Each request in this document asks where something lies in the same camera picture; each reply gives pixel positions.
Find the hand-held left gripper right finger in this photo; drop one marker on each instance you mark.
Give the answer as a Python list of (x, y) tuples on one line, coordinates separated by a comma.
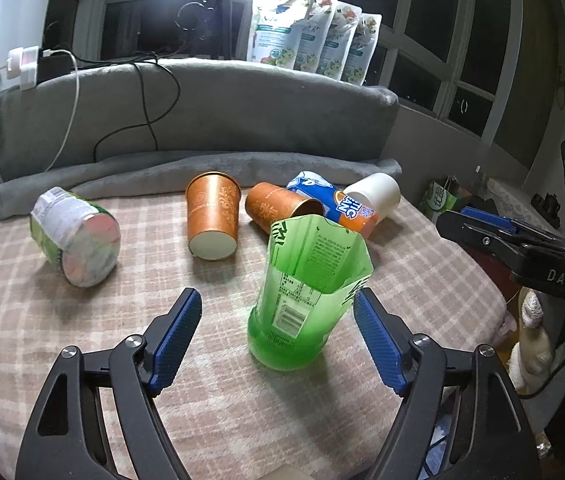
[(380, 345)]

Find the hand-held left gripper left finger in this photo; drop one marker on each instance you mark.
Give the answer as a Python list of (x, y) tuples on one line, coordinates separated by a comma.
[(175, 345)]

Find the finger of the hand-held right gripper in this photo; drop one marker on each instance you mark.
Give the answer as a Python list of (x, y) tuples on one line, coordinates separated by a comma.
[(482, 240), (487, 220)]

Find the green cut plastic bottle cup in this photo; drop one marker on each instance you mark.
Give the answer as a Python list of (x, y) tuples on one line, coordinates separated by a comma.
[(307, 310)]

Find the white paper cup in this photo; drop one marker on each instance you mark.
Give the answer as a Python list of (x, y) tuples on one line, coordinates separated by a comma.
[(377, 192)]

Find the orange paper cup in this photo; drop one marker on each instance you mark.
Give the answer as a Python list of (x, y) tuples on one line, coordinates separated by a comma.
[(272, 205), (212, 210)]

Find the blue and orange printed cup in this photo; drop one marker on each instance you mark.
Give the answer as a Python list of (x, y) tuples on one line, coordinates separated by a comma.
[(325, 195)]

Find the green label plastic cup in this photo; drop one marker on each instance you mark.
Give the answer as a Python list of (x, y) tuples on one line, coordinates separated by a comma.
[(62, 225)]

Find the person's right hand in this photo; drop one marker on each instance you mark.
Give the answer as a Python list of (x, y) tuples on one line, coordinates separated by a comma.
[(532, 350)]

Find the green paper bag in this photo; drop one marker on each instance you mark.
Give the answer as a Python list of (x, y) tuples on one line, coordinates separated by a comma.
[(437, 200)]

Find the white floral refill pouch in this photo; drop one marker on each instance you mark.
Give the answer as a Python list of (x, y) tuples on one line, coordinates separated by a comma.
[(275, 25), (362, 50), (315, 35), (337, 45)]

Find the grey fleece blanket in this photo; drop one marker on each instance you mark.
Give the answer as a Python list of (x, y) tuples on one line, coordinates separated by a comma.
[(262, 110)]

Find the black power adapter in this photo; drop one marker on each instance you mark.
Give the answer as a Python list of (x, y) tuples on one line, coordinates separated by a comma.
[(55, 67)]

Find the black tripod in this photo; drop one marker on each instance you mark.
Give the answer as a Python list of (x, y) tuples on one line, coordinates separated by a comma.
[(220, 15)]

